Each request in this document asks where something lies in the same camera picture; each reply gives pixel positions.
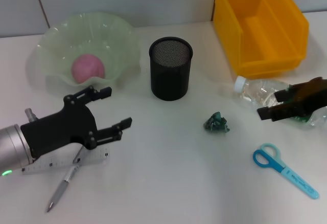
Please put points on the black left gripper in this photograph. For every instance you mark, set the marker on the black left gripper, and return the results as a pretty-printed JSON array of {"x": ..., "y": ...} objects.
[{"x": 64, "y": 129}]

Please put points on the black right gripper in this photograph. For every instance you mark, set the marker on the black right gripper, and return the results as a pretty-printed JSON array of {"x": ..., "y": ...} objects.
[{"x": 316, "y": 93}]

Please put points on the clear green-label water bottle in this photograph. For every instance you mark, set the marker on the clear green-label water bottle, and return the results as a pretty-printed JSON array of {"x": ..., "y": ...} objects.
[{"x": 255, "y": 91}]

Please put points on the pink peach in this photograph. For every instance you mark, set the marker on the pink peach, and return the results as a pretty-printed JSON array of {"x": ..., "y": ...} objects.
[{"x": 88, "y": 68}]

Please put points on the green plastic scrap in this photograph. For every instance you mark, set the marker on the green plastic scrap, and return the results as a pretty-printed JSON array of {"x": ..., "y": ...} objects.
[{"x": 215, "y": 123}]

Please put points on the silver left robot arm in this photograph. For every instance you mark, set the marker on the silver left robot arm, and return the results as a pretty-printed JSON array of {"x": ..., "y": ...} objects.
[{"x": 12, "y": 147}]

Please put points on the black mesh pen cup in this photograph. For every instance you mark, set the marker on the black mesh pen cup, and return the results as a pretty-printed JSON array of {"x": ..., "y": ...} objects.
[{"x": 169, "y": 78}]

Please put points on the blue scissors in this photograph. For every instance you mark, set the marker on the blue scissors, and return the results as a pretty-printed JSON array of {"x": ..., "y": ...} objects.
[{"x": 293, "y": 175}]

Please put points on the green glass fruit bowl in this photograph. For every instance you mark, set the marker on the green glass fruit bowl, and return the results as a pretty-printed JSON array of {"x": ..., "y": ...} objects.
[{"x": 84, "y": 37}]

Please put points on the clear plastic ruler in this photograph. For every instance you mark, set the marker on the clear plastic ruler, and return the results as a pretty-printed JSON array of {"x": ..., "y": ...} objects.
[{"x": 51, "y": 164}]

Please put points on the silver ballpoint pen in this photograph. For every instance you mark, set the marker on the silver ballpoint pen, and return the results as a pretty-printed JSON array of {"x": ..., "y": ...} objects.
[{"x": 58, "y": 193}]

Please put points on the yellow plastic bin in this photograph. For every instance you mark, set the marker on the yellow plastic bin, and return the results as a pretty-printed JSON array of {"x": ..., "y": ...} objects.
[{"x": 265, "y": 42}]

